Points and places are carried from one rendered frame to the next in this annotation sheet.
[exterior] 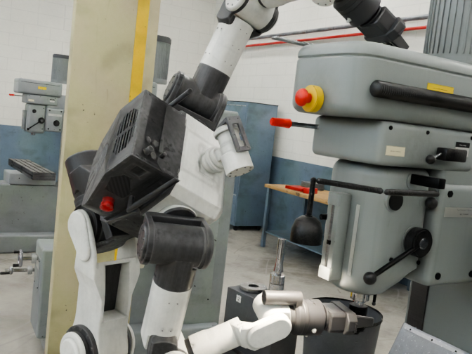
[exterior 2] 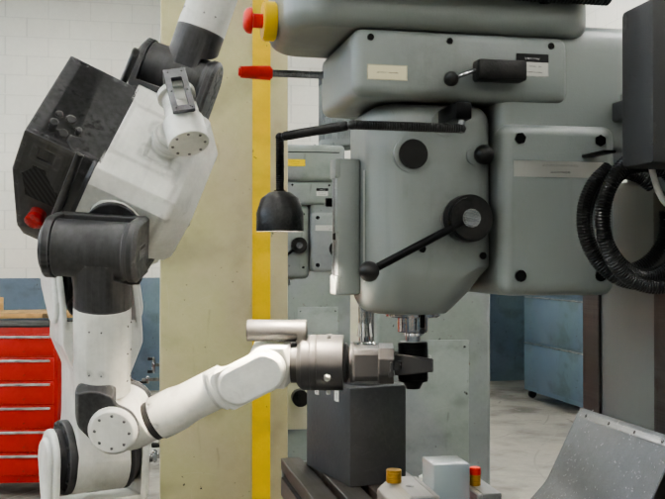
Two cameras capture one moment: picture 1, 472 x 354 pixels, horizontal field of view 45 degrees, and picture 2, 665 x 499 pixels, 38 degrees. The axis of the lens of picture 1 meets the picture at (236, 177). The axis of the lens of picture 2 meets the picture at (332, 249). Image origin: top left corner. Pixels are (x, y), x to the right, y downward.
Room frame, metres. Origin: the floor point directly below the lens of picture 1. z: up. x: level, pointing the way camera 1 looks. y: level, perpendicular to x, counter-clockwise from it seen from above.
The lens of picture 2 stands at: (-0.09, -0.73, 1.39)
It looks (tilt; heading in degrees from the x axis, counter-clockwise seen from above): 1 degrees up; 19
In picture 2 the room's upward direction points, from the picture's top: straight up
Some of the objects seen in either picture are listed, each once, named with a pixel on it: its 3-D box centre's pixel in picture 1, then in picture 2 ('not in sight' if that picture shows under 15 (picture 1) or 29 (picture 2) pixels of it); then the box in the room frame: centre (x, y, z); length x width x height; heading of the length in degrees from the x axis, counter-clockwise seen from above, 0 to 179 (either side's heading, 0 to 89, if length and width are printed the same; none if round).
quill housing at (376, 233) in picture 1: (371, 225); (415, 211); (1.40, -0.35, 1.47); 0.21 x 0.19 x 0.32; 31
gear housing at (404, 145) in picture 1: (393, 143); (438, 80); (1.42, -0.38, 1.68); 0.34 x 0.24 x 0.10; 121
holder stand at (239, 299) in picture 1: (260, 320); (353, 423); (1.76, -0.13, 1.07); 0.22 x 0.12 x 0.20; 43
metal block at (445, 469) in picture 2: not in sight; (445, 481); (1.26, -0.43, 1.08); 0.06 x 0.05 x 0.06; 29
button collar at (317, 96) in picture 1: (312, 98); (268, 21); (1.28, -0.15, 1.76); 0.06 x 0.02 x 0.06; 31
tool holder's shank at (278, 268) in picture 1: (279, 256); (364, 313); (1.72, -0.16, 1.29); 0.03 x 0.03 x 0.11
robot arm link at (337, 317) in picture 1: (324, 318); (355, 363); (1.37, -0.26, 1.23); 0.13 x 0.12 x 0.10; 17
